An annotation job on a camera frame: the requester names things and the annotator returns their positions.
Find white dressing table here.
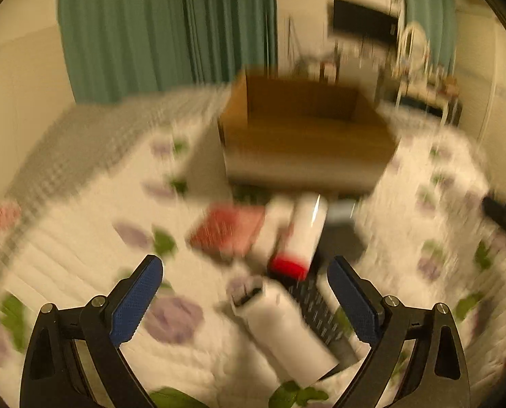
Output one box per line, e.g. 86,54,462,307
374,72,463,126

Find brown cardboard box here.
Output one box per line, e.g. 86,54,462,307
218,69,397,194

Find white cylindrical bottle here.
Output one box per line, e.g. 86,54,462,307
227,275,338,387

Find white floral quilt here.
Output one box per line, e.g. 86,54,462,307
0,109,506,407

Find black remote control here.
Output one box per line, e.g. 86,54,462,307
286,278,358,370

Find large green curtain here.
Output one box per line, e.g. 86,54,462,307
57,0,278,103

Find white oval vanity mirror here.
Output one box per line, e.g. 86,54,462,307
396,21,430,78

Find right green curtain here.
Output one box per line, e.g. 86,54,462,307
405,0,456,73

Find white bottle red cap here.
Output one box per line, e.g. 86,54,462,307
268,192,328,281

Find black wall television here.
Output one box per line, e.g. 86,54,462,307
331,0,398,47

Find light blue earbuds case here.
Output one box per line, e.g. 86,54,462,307
326,199,358,225

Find white rectangular box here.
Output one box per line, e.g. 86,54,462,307
249,195,294,267

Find grey checked bed sheet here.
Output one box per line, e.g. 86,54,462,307
0,85,230,276

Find red floral card box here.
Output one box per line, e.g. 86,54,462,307
187,204,266,258

